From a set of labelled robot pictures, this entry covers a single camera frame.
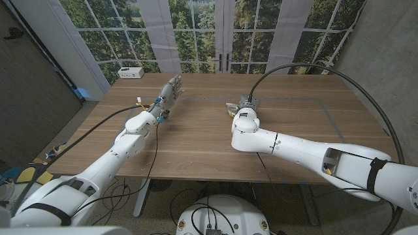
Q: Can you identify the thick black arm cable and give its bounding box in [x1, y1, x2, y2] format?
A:
[11, 104, 150, 215]
[247, 62, 406, 235]

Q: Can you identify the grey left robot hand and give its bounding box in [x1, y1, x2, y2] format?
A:
[148, 74, 185, 123]

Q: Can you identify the blue floor object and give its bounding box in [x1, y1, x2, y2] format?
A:
[73, 87, 91, 99]

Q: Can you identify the orange wired floor gadget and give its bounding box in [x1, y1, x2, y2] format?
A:
[45, 142, 68, 161]

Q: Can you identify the printed window backdrop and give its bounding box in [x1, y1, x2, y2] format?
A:
[58, 0, 366, 86]

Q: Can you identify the dark round disc under table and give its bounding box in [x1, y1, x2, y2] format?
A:
[148, 179, 173, 193]

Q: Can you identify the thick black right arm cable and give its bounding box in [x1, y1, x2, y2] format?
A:
[247, 62, 406, 235]

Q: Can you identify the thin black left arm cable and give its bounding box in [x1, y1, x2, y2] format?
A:
[70, 122, 161, 218]

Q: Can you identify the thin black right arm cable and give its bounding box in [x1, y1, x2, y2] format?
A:
[255, 151, 272, 183]

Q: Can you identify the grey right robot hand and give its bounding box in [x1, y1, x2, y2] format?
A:
[225, 93, 261, 118]

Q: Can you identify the yellow black floor pad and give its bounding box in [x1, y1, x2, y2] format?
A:
[15, 165, 37, 184]
[35, 170, 55, 186]

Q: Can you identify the grey table leg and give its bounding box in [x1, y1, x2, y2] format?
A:
[133, 178, 151, 218]
[300, 184, 320, 227]

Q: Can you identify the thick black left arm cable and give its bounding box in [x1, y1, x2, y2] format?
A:
[11, 104, 150, 215]

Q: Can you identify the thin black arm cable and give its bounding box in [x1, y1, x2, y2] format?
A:
[255, 151, 272, 183]
[70, 122, 161, 218]

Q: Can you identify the white power strip box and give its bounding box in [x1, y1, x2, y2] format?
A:
[117, 67, 145, 80]

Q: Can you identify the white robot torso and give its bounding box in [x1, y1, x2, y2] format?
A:
[175, 194, 271, 235]

